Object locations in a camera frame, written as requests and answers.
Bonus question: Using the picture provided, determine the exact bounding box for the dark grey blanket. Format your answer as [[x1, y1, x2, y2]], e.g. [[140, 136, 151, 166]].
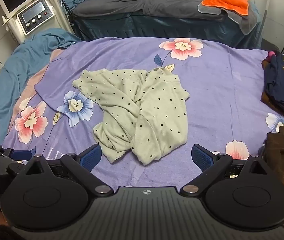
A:
[[72, 0, 232, 18]]

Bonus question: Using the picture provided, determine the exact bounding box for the black coiled cable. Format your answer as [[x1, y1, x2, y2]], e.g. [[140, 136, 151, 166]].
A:
[[61, 0, 77, 24]]

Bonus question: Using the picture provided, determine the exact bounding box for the orange towel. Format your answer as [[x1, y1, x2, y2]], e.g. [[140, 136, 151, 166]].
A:
[[201, 0, 249, 14]]

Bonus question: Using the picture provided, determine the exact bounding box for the grey towel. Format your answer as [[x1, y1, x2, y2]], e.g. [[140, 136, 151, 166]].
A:
[[198, 0, 258, 35]]

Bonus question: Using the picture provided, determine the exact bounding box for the purple floral blanket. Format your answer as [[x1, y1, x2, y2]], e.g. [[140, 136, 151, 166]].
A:
[[3, 37, 284, 188]]

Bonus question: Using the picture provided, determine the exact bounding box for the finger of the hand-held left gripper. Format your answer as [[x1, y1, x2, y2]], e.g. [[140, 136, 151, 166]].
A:
[[0, 145, 36, 161]]

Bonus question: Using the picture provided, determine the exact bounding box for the navy printed garment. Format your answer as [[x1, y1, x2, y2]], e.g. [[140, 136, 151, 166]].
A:
[[261, 51, 284, 125]]

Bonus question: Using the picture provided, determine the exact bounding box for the teal blue duvet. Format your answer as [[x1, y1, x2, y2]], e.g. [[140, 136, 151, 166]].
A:
[[0, 29, 82, 140]]

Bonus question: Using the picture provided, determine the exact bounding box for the beige polka dot shirt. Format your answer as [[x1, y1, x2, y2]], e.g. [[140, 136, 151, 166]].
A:
[[72, 67, 190, 166]]

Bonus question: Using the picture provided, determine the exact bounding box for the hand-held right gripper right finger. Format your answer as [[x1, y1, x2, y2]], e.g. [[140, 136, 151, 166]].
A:
[[179, 144, 273, 197]]

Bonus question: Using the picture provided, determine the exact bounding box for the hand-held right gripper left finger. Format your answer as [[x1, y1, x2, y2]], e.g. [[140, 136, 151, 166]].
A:
[[19, 144, 115, 197]]

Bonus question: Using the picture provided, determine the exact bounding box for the white beauty machine with screen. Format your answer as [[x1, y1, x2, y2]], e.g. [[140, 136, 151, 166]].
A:
[[0, 0, 75, 43]]

